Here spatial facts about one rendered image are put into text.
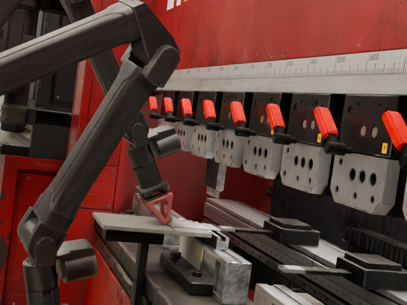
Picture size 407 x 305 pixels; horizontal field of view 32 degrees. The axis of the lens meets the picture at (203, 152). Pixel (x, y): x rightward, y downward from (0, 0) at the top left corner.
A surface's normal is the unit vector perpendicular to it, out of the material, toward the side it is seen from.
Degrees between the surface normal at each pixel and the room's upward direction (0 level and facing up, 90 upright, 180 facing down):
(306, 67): 90
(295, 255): 90
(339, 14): 90
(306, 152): 90
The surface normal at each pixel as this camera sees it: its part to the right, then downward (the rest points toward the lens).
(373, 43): -0.95, -0.11
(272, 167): 0.29, 0.09
